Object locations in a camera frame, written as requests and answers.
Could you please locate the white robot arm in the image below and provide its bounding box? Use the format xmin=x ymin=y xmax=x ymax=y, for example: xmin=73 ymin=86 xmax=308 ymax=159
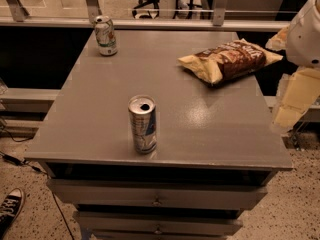
xmin=266 ymin=0 xmax=320 ymax=132

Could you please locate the silver blue redbull can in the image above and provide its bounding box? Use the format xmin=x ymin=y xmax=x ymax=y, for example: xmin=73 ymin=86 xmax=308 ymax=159
xmin=128 ymin=95 xmax=157 ymax=154

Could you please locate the white green soda can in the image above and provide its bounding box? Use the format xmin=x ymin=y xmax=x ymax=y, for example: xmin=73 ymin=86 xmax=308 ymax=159
xmin=94 ymin=15 xmax=117 ymax=56

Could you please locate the grey drawer cabinet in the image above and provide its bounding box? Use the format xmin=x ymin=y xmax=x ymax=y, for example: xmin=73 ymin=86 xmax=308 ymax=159
xmin=26 ymin=30 xmax=292 ymax=240

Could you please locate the yellow brown chip bag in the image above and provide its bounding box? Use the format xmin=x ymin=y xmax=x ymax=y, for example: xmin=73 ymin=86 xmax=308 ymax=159
xmin=178 ymin=39 xmax=283 ymax=85

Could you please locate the metal glass railing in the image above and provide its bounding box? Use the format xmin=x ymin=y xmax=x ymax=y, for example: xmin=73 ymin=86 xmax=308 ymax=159
xmin=0 ymin=0 xmax=289 ymax=32

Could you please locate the black office chair base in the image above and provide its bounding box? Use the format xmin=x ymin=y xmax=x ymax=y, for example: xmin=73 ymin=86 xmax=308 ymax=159
xmin=132 ymin=0 xmax=160 ymax=19

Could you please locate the upper grey drawer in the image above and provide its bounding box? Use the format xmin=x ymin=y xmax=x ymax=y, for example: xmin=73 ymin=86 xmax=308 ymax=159
xmin=47 ymin=179 xmax=267 ymax=210

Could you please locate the grey drawer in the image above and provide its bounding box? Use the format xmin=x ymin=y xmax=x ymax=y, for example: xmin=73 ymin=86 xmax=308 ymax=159
xmin=47 ymin=179 xmax=267 ymax=210
xmin=74 ymin=212 xmax=242 ymax=236

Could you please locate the lower grey drawer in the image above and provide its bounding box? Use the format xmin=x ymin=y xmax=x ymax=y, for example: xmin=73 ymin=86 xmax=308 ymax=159
xmin=74 ymin=212 xmax=242 ymax=236

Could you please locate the black white sneaker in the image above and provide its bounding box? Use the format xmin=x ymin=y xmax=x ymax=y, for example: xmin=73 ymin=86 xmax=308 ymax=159
xmin=0 ymin=188 xmax=25 ymax=240

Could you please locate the black floor cable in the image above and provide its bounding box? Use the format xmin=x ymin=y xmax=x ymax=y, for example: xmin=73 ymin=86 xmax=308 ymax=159
xmin=0 ymin=123 xmax=76 ymax=240

